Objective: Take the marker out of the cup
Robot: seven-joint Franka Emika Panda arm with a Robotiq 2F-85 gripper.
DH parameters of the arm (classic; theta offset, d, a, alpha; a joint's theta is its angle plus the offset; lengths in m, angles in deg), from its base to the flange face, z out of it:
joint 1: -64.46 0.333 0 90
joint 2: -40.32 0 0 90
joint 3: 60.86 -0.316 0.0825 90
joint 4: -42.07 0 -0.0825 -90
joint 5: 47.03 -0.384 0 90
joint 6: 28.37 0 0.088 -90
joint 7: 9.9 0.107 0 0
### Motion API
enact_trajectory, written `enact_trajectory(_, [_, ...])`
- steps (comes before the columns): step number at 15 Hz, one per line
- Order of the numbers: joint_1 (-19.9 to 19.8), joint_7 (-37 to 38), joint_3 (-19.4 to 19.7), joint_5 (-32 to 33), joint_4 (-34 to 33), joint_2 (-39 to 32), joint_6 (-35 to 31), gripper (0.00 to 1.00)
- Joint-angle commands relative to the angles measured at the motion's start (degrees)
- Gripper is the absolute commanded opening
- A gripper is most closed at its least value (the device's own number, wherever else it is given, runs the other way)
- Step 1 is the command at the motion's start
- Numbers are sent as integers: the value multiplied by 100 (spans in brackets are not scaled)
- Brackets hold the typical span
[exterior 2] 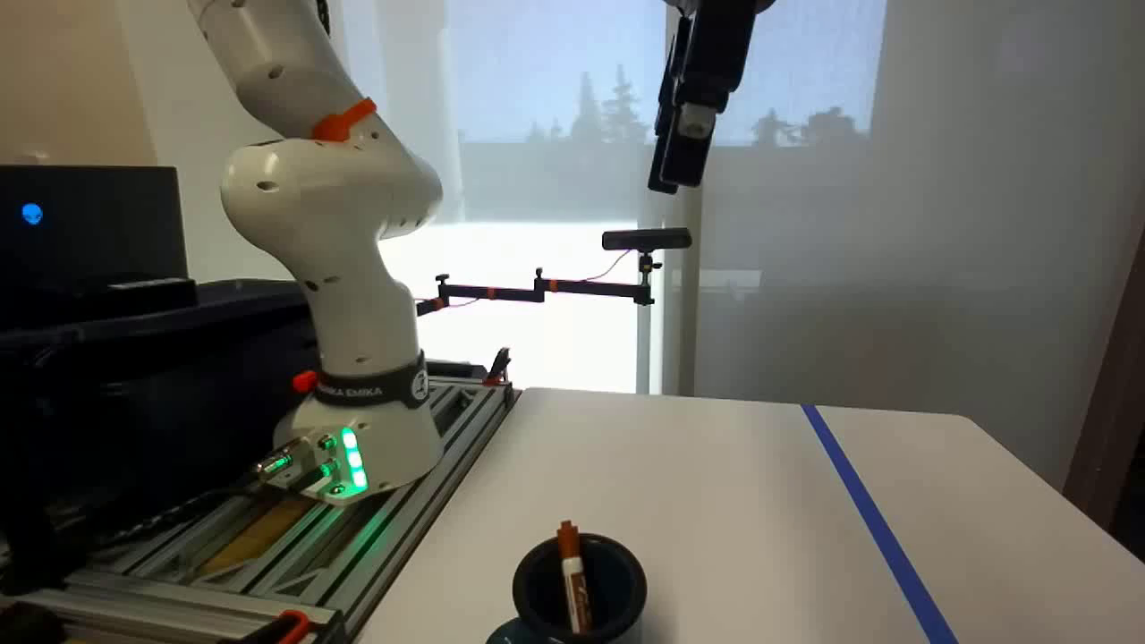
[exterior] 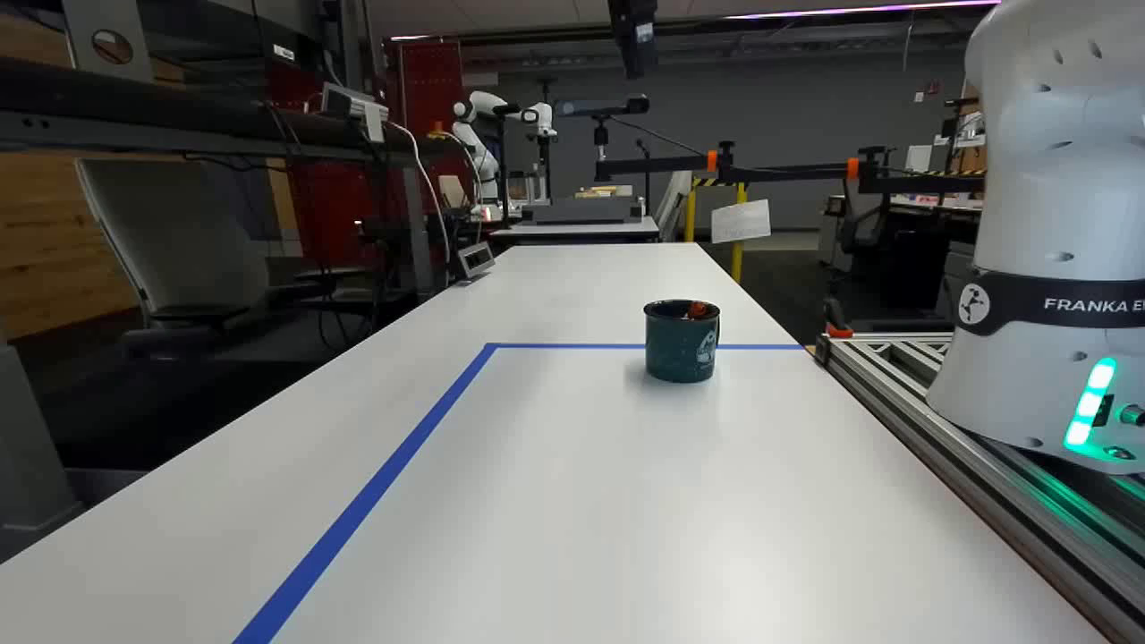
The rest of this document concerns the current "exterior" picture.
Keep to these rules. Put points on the black bar with orange clamps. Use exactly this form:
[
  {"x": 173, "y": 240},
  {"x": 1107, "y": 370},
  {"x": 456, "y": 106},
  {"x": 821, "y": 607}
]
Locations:
[{"x": 790, "y": 168}]

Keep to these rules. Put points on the red cabinet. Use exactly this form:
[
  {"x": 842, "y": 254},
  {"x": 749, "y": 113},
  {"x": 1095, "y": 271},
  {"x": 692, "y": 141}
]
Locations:
[{"x": 432, "y": 83}]

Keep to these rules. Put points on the black shelf beam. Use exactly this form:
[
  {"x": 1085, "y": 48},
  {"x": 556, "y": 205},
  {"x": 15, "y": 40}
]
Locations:
[{"x": 143, "y": 126}]

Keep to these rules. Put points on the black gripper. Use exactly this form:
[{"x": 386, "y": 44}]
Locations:
[{"x": 631, "y": 11}]

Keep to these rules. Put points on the white background table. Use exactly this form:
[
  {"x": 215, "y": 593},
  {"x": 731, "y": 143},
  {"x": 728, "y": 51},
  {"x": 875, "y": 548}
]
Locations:
[{"x": 574, "y": 231}]

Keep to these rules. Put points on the white power adapter box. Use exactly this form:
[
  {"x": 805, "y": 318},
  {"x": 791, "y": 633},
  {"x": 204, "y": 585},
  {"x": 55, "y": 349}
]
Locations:
[{"x": 358, "y": 107}]

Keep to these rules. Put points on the short blue tape strip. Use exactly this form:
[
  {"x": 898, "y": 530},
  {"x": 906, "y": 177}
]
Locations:
[{"x": 561, "y": 349}]

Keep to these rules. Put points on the orange clamp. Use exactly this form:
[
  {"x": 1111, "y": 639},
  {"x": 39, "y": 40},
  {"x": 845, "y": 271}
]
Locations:
[{"x": 838, "y": 329}]

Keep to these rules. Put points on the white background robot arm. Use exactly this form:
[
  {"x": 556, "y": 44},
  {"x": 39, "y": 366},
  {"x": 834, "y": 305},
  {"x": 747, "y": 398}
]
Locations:
[{"x": 485, "y": 153}]

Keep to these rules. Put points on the small white background robot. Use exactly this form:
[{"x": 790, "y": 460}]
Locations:
[{"x": 542, "y": 114}]

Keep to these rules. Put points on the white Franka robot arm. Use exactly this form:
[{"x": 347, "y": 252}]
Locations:
[{"x": 1051, "y": 181}]

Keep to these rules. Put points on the long blue tape strip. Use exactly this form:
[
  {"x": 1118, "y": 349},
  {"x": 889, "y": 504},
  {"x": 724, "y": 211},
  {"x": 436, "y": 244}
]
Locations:
[{"x": 358, "y": 512}]

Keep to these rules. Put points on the aluminium rail frame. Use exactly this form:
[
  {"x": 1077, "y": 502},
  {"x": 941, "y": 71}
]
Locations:
[{"x": 883, "y": 379}]

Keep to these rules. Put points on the small grey display device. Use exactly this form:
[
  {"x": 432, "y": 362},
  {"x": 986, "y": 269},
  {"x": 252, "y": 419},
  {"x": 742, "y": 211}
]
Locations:
[{"x": 473, "y": 258}]

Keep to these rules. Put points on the white paper sign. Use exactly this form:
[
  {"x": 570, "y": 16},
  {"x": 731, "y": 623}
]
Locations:
[{"x": 739, "y": 221}]

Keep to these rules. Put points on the dark teal cup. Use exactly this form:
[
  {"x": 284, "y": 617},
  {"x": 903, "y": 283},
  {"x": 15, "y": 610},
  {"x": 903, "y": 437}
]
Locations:
[{"x": 680, "y": 350}]

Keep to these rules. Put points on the yellow post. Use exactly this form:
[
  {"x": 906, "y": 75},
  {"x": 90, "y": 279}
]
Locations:
[
  {"x": 687, "y": 218},
  {"x": 739, "y": 254}
]

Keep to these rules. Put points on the red and white marker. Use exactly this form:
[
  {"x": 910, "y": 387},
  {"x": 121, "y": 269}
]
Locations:
[{"x": 700, "y": 312}]

